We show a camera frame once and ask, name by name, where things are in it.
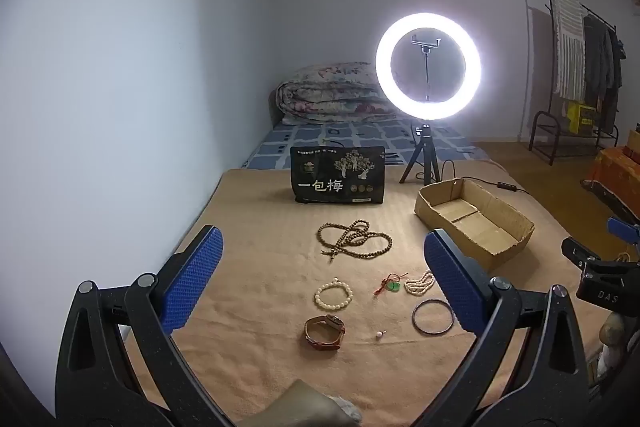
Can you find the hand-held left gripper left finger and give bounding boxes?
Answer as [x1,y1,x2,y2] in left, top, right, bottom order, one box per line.
[55,225,236,427]

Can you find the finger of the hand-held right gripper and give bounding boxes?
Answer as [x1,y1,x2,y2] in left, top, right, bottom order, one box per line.
[561,237,640,310]
[606,216,640,253]

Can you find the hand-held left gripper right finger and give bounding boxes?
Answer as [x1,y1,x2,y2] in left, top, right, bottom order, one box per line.
[415,228,601,427]

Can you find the white pearl necklace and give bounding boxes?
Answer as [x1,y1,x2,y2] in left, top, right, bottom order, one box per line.
[404,271,437,297]

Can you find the dark thin bangle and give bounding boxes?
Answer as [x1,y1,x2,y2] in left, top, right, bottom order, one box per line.
[412,299,455,336]

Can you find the green pendant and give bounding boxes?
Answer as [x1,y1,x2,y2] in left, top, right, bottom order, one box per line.
[373,273,407,299]

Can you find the cardboard box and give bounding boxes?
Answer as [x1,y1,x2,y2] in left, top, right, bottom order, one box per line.
[414,178,536,272]

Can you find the brown wooden bead necklace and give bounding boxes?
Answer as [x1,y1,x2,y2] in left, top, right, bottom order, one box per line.
[316,220,394,264]

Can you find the cream bead bracelet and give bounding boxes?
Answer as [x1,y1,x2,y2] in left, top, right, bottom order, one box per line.
[314,278,355,309]

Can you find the brown leather strap watch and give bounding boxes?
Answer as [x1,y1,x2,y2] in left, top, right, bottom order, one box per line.
[304,314,347,352]

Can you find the person's right hand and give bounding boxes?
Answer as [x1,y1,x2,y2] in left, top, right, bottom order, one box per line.
[599,312,628,380]

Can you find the orange box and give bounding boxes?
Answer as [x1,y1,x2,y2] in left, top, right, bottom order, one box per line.
[580,146,640,225]

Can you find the yellow box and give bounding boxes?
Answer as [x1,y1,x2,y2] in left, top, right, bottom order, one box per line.
[567,102,598,136]

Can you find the black mini tripod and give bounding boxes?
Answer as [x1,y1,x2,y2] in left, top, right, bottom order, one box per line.
[398,123,441,186]

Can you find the black metal shoe rack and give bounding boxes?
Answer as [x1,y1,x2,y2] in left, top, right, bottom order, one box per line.
[528,109,621,166]

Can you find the black snack bag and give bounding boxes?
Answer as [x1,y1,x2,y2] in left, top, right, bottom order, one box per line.
[290,146,387,205]

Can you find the white crumpled cloth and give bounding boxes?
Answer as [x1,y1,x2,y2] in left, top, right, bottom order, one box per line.
[330,397,363,423]

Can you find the olive beige cloth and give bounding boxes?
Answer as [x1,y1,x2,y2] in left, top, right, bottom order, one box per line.
[235,379,351,427]

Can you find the dark hanging clothes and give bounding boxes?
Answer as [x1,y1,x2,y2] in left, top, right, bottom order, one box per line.
[582,13,627,132]

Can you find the blue checkered bed sheet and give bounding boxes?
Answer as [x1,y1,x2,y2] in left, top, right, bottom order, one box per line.
[242,119,488,170]

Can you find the white striped hanging towel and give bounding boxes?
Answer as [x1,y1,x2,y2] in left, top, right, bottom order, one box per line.
[551,0,587,102]

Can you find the folded floral quilt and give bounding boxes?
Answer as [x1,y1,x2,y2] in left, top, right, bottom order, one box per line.
[277,62,398,125]

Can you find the black metal clothes rack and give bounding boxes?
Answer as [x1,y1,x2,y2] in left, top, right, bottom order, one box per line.
[542,0,628,138]

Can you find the metal phone holder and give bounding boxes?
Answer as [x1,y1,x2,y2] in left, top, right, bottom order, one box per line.
[411,34,443,104]

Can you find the black power cable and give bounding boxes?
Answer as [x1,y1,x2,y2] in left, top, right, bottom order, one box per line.
[410,119,531,196]

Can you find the white ring light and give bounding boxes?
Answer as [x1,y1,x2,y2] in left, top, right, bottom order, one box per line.
[375,12,482,122]

